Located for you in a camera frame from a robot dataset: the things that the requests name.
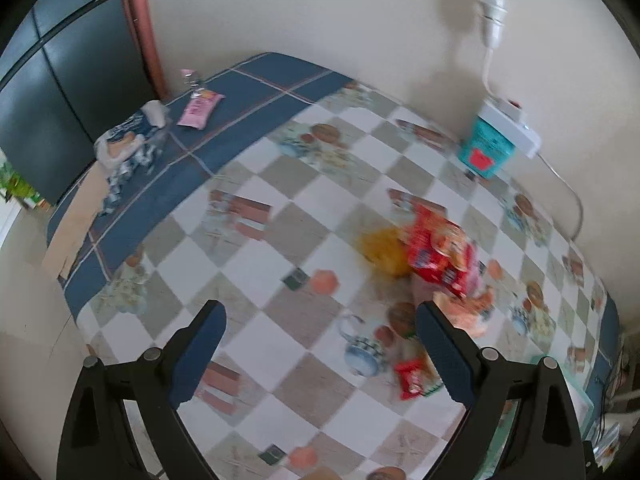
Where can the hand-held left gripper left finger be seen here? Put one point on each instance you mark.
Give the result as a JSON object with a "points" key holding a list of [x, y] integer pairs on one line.
{"points": [[197, 355]]}

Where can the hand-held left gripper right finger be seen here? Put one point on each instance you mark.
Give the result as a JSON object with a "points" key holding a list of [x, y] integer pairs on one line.
{"points": [[445, 355]]}

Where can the small red candy packet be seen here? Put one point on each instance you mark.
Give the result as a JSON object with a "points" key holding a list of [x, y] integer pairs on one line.
{"points": [[411, 379]]}

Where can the orange bread packet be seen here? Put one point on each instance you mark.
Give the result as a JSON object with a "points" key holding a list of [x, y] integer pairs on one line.
{"points": [[470, 315]]}

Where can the red snack bag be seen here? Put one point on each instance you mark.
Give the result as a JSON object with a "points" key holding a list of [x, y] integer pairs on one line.
{"points": [[440, 255]]}

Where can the yellow snack bag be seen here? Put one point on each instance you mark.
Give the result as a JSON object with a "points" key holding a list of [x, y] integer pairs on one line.
{"points": [[385, 252]]}

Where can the cardboard strip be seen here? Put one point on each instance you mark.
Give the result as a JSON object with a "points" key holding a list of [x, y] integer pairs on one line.
{"points": [[67, 240]]}

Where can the teal tin with red crab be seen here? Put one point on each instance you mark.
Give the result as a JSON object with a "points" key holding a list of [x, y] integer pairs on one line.
{"points": [[485, 150]]}

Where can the checkered printed tablecloth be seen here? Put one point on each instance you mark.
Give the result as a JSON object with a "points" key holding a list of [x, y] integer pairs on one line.
{"points": [[325, 180]]}

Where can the crumpled blue white bag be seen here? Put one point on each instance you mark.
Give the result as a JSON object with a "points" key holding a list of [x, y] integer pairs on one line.
{"points": [[127, 142]]}

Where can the blue plaid tablecloth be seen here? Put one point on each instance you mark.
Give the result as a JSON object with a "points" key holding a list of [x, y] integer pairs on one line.
{"points": [[240, 125]]}

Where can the white power strip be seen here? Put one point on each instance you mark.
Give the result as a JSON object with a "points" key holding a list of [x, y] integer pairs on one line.
{"points": [[510, 127]]}

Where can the green printed box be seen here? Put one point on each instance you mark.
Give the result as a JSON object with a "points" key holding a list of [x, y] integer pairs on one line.
{"points": [[17, 187]]}

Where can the small pink packet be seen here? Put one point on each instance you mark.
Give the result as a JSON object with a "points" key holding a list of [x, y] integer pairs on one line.
{"points": [[200, 109]]}

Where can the small clear wrapper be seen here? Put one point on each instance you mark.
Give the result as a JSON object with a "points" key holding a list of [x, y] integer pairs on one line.
{"points": [[192, 80]]}

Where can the dark cabinet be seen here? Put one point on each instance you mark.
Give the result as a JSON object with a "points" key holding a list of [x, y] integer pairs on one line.
{"points": [[65, 90]]}

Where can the reddish wooden post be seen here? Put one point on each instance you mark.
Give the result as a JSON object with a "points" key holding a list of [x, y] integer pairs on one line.
{"points": [[145, 40]]}

